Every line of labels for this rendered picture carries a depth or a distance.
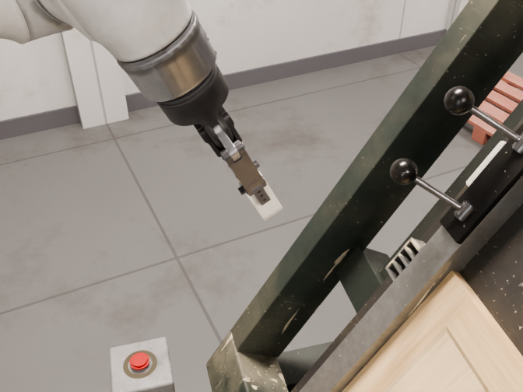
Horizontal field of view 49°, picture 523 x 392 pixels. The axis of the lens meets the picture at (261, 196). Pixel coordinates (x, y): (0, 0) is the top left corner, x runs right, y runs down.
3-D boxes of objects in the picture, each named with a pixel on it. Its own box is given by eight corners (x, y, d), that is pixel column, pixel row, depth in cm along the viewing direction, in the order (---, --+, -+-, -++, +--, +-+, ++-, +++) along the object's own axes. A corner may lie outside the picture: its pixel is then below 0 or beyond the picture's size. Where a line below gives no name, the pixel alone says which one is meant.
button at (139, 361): (129, 360, 117) (128, 353, 115) (149, 355, 118) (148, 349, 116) (131, 376, 114) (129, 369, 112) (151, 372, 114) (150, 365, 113)
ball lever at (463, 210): (461, 219, 83) (384, 170, 82) (478, 200, 81) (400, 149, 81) (465, 231, 80) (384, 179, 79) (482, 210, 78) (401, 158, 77)
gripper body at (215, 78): (225, 72, 57) (263, 136, 63) (199, 41, 63) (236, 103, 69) (163, 114, 57) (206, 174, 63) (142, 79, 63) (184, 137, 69)
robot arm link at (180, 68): (178, -7, 59) (205, 39, 63) (105, 41, 59) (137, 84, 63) (205, 22, 53) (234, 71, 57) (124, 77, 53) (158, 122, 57)
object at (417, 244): (398, 271, 95) (384, 267, 94) (423, 241, 92) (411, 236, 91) (408, 288, 92) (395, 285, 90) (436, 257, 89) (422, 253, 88)
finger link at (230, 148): (212, 100, 62) (227, 122, 58) (233, 134, 65) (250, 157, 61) (193, 113, 62) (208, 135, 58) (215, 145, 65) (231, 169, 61)
